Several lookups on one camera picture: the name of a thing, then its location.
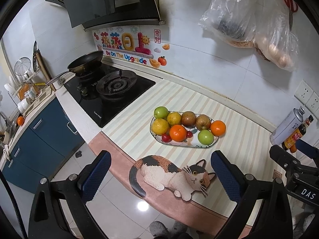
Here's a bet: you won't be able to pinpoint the dish drying rack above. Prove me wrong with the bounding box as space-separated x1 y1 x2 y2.
4 42 55 107

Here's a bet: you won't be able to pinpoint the grey slippers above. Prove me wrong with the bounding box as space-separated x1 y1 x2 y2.
149 221 192 239

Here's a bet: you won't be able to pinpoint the orange tangerine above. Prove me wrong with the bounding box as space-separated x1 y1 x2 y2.
210 120 226 136
169 125 187 142

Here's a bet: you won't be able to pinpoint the green apple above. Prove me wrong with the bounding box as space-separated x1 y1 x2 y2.
197 129 215 145
154 106 169 120

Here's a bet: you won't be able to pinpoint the oval floral ceramic plate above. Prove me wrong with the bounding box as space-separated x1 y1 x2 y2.
150 106 226 148

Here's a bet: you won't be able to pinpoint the brown red apple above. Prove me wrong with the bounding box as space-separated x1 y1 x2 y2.
195 114 211 131
181 111 197 128

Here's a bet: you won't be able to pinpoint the white spray can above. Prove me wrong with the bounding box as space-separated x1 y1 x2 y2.
270 106 305 145

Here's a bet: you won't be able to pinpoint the black gas stove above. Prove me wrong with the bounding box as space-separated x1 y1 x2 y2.
64 62 156 128

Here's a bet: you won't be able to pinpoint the black frying pan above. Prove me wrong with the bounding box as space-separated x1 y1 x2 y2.
46 51 103 86

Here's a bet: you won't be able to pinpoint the yellow lemon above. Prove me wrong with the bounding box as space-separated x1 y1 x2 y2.
151 118 170 136
166 112 182 126

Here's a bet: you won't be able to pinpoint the blue kitchen cabinet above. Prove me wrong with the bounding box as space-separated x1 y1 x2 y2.
2 98 84 194

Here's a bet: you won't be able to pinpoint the black range hood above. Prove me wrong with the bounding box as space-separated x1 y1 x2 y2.
46 0 165 31

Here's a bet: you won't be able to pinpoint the red handled scissors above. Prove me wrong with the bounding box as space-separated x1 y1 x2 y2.
284 0 298 31

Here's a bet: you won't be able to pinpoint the white wall sockets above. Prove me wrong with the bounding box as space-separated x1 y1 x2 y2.
294 80 319 119

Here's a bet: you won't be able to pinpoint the striped cat table mat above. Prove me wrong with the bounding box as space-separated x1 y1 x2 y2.
89 80 284 235

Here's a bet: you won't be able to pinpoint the small orange by bottles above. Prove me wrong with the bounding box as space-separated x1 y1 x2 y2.
289 145 297 153

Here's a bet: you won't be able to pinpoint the red cherry tomato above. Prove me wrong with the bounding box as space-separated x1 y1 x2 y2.
187 131 193 138
161 133 172 143

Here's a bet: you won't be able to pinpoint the orange on far counter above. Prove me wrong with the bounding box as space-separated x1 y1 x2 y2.
17 116 25 126

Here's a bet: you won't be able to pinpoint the colourful wall sticker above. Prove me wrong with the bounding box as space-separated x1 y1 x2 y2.
91 25 170 69

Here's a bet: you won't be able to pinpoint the plastic bag with eggs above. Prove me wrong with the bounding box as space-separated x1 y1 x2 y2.
254 0 299 72

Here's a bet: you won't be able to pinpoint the dark sauce bottle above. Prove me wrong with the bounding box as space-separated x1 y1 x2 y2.
282 115 314 150

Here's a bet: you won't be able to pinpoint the plastic bag with dark contents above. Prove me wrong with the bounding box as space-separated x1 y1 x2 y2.
198 0 257 48

